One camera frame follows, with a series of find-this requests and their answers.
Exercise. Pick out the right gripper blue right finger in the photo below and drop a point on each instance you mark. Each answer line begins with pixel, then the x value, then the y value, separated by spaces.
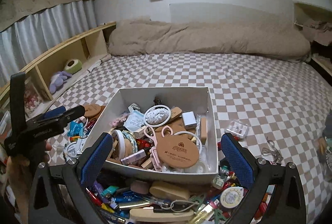
pixel 250 176

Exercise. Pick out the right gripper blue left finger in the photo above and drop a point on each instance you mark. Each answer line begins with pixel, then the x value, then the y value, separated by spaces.
pixel 81 173

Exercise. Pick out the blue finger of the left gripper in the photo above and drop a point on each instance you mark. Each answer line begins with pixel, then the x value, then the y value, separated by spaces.
pixel 58 123
pixel 55 112

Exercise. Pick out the person's left hand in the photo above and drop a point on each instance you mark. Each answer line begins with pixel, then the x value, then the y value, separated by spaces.
pixel 20 180

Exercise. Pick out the blue wet-wipe packet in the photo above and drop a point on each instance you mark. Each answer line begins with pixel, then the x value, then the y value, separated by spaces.
pixel 75 129

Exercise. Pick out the round white tape tin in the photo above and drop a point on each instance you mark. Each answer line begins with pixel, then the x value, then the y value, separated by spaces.
pixel 231 197

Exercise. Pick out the purple plush toy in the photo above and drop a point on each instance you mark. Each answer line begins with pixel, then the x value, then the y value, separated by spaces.
pixel 58 80

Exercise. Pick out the wooden bedside shelf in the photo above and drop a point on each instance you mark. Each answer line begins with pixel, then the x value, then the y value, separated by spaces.
pixel 89 47

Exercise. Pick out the round cork coaster on bed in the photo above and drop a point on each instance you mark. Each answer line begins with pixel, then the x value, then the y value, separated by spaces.
pixel 91 110

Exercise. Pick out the clear plastic small case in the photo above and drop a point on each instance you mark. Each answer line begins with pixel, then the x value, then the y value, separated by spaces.
pixel 238 129

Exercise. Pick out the white printed sachet packet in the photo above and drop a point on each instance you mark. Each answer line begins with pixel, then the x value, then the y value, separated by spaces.
pixel 134 121

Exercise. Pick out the checkered bed sheet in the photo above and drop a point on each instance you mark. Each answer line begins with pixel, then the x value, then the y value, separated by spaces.
pixel 280 101

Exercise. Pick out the tan oval cork piece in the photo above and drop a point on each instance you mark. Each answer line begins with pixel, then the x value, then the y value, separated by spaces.
pixel 169 191

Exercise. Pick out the wooden block in box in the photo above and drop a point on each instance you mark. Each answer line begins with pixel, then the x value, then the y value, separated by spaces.
pixel 203 130

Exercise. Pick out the pink scissors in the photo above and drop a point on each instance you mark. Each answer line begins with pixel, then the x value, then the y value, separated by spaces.
pixel 149 132

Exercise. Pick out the grey window curtain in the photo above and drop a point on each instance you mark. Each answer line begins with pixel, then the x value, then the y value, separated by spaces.
pixel 25 40

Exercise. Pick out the round cork coaster in box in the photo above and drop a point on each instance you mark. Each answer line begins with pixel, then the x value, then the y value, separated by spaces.
pixel 177 151

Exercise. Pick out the white charger cube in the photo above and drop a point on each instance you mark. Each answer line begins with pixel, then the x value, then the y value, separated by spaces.
pixel 189 120

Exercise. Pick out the beige fluffy duvet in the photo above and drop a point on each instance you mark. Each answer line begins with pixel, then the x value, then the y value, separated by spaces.
pixel 143 36

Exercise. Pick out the wardrobe shelf with clothes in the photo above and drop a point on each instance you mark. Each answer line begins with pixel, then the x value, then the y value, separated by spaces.
pixel 314 23

